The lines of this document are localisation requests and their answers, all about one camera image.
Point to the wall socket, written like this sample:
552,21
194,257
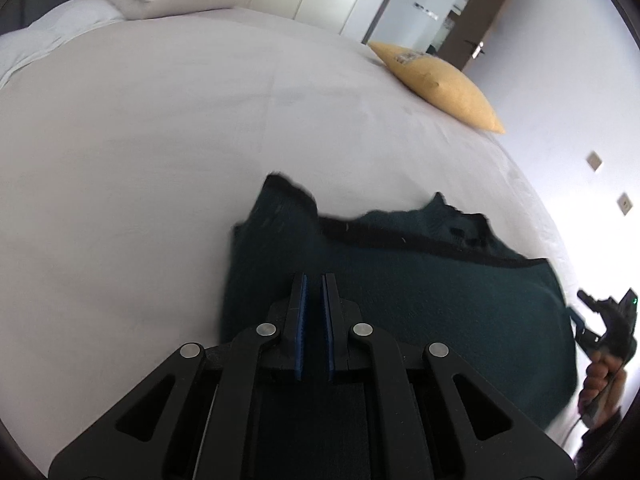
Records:
594,161
625,203

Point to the white quilted pillow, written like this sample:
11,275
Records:
50,35

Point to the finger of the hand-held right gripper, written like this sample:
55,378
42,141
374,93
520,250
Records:
576,319
590,301

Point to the dark green sweater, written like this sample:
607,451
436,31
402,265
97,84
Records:
450,305

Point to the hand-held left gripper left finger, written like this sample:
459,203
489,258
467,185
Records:
300,322

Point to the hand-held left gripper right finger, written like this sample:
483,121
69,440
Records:
330,322

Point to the brown door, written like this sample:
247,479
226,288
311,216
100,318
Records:
492,5

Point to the yellow pillow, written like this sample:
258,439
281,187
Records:
447,87

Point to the person's right forearm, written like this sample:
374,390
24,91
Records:
602,440

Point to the person's right hand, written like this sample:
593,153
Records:
596,380

